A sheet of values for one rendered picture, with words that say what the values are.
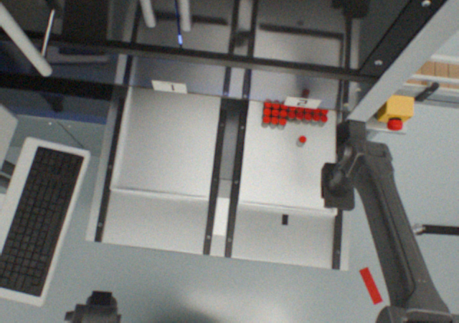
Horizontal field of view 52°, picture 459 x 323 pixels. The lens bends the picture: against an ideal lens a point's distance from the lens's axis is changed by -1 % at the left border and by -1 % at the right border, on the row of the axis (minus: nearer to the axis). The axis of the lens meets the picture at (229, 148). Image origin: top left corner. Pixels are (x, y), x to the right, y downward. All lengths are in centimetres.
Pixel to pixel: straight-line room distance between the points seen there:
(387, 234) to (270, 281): 147
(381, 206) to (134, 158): 75
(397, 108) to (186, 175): 58
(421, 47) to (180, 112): 68
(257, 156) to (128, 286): 107
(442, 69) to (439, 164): 102
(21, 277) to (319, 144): 88
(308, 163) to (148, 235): 48
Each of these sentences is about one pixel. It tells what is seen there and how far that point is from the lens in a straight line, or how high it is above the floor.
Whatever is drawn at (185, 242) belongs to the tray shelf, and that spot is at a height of 88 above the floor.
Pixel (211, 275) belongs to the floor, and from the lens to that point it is 215.
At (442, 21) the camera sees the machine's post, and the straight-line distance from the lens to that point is 89.
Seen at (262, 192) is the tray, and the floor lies 88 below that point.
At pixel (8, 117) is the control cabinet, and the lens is 146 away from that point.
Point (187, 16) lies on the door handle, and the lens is 78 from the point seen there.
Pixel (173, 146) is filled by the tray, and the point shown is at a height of 88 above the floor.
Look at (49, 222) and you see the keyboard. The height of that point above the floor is 83.
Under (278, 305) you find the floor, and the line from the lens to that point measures 218.
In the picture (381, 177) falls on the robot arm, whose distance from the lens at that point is 83.
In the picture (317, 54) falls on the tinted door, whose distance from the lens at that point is 101.
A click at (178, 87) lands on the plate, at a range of 122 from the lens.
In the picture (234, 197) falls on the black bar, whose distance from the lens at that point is 127.
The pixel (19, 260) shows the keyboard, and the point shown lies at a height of 83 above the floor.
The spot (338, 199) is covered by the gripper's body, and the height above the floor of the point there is 117.
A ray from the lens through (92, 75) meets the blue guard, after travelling 125.
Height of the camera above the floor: 215
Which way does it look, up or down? 75 degrees down
